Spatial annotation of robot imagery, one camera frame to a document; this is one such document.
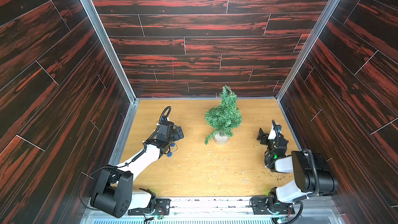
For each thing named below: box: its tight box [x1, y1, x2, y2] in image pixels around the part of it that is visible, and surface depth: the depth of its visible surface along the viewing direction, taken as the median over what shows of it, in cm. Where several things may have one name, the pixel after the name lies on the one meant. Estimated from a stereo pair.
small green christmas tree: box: [204, 85, 243, 146], surface depth 76 cm
